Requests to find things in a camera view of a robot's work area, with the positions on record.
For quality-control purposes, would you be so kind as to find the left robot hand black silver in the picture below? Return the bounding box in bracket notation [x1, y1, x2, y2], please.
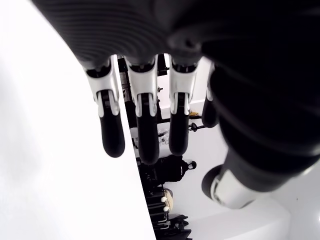
[29, 0, 320, 211]

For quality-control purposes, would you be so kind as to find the black backpack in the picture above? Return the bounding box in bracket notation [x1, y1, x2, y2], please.
[142, 154, 198, 185]

